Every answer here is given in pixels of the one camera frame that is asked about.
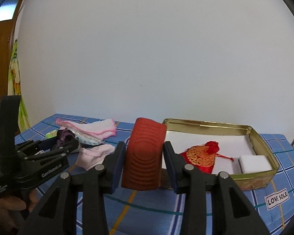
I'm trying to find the dark purple scrunchie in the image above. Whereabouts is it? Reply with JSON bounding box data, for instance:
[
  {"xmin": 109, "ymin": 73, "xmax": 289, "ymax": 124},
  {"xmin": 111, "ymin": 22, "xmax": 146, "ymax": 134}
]
[{"xmin": 56, "ymin": 128, "xmax": 75, "ymax": 147}]

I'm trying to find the light pink sock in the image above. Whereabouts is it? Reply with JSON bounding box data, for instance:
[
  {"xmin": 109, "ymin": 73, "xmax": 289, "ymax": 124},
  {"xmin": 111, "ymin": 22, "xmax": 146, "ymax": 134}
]
[{"xmin": 75, "ymin": 144, "xmax": 115, "ymax": 171}]

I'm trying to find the pink trimmed white cloth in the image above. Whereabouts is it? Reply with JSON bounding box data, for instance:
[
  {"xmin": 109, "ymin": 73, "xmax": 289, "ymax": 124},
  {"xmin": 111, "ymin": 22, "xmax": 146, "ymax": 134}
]
[{"xmin": 56, "ymin": 119, "xmax": 117, "ymax": 140}]

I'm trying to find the red gold drawstring pouch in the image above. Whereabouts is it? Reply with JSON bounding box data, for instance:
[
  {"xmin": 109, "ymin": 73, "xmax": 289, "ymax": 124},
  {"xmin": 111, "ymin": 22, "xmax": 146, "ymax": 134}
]
[{"xmin": 179, "ymin": 141, "xmax": 234, "ymax": 174}]

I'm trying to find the red ribbed soft pad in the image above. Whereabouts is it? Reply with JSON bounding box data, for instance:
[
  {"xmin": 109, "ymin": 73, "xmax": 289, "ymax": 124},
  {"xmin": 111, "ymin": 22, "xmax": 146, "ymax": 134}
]
[{"xmin": 122, "ymin": 118, "xmax": 167, "ymax": 191}]

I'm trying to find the left hand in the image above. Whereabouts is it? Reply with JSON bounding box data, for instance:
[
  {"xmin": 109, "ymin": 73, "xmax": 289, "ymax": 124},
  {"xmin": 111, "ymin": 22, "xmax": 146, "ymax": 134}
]
[{"xmin": 0, "ymin": 189, "xmax": 39, "ymax": 234}]

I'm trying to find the teal patterned packet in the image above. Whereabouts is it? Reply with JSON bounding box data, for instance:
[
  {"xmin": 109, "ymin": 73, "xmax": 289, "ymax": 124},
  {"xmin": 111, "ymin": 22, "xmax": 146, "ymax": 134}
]
[{"xmin": 74, "ymin": 131, "xmax": 103, "ymax": 146}]

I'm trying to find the green white small box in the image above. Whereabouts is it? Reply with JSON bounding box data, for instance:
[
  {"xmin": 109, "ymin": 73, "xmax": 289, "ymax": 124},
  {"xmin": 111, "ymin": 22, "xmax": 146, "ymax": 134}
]
[{"xmin": 45, "ymin": 129, "xmax": 57, "ymax": 138}]

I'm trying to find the gold metal tin box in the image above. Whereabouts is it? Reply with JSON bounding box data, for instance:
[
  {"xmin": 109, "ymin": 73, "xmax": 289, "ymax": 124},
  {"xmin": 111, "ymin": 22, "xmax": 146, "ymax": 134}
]
[{"xmin": 163, "ymin": 118, "xmax": 279, "ymax": 190}]

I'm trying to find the white love sole label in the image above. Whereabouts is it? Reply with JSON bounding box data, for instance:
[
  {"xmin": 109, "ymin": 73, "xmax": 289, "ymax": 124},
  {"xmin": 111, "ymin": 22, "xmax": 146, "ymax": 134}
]
[{"xmin": 264, "ymin": 188, "xmax": 289, "ymax": 210}]

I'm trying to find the blue plaid tablecloth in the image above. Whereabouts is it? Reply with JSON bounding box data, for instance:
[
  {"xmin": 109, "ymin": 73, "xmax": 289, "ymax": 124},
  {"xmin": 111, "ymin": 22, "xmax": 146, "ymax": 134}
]
[{"xmin": 13, "ymin": 113, "xmax": 294, "ymax": 235}]

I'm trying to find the green yellow cartoon curtain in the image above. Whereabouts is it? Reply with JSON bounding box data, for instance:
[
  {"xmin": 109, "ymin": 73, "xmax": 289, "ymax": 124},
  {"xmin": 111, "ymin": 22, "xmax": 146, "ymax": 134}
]
[{"xmin": 7, "ymin": 40, "xmax": 31, "ymax": 132}]

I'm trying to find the white foam tin liner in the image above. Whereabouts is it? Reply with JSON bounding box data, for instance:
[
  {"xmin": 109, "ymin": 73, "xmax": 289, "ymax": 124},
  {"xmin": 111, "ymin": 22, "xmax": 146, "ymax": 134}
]
[{"xmin": 165, "ymin": 131, "xmax": 256, "ymax": 174}]

